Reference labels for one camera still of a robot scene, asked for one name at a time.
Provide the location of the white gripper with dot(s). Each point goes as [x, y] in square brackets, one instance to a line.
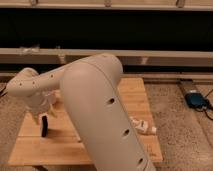
[40, 103]

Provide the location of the black eraser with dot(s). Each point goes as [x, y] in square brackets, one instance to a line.
[44, 126]

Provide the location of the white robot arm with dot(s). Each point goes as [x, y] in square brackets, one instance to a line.
[89, 89]

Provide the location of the wooden table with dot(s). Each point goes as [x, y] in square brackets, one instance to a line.
[61, 145]

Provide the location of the blue device on floor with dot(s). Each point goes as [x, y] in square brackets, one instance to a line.
[195, 100]

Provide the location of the grey shelf rail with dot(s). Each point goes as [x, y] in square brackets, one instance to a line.
[128, 57]

